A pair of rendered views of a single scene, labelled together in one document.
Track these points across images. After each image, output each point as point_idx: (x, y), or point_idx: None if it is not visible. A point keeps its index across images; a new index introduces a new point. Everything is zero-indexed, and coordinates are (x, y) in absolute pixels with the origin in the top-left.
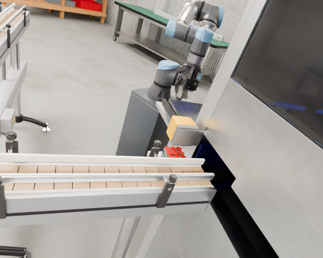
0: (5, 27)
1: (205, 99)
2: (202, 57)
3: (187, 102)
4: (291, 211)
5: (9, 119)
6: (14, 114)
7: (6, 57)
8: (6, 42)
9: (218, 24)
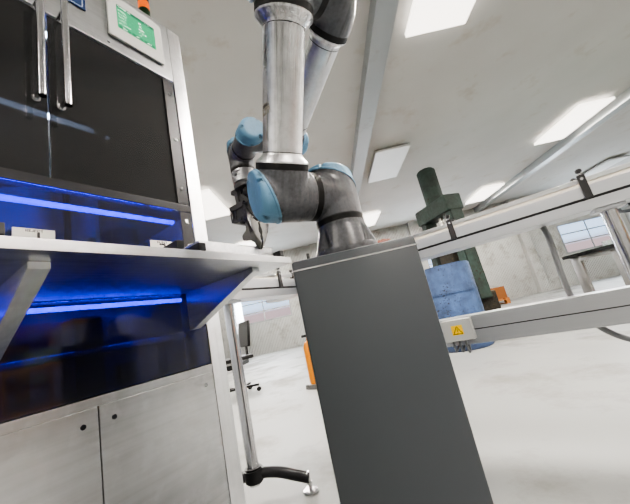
0: (472, 218)
1: (206, 232)
2: (236, 171)
3: (245, 247)
4: None
5: (441, 322)
6: (465, 325)
7: (446, 250)
8: (444, 234)
9: (253, 2)
